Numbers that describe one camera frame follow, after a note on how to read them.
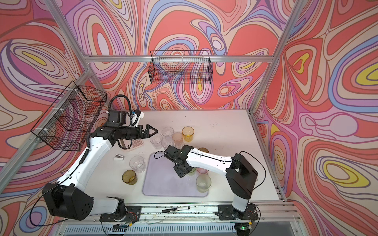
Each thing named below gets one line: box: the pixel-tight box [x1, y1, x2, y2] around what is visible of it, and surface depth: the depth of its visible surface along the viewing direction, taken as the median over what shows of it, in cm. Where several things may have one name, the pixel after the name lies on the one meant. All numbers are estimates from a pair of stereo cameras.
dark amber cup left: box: [122, 169, 138, 185], surface depth 82 cm
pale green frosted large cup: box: [195, 173, 212, 193], surface depth 83 cm
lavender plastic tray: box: [142, 151, 209, 197], surface depth 85 cm
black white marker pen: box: [161, 206, 190, 214], surface depth 76 cm
